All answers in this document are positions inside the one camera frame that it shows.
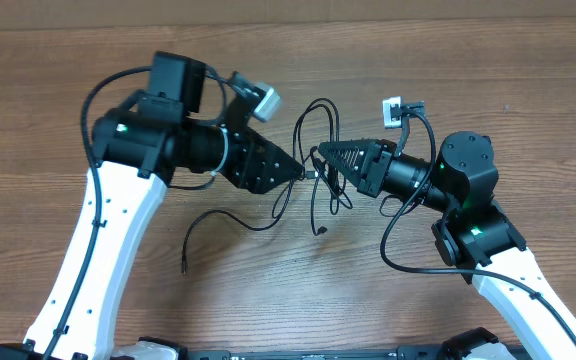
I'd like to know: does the black USB cable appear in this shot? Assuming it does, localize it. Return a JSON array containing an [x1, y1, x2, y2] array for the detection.
[[181, 97, 354, 275]]

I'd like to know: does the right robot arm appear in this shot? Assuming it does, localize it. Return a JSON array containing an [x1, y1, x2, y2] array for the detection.
[[319, 131, 576, 359]]

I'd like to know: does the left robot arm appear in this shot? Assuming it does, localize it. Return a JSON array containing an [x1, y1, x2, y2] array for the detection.
[[0, 51, 302, 360]]

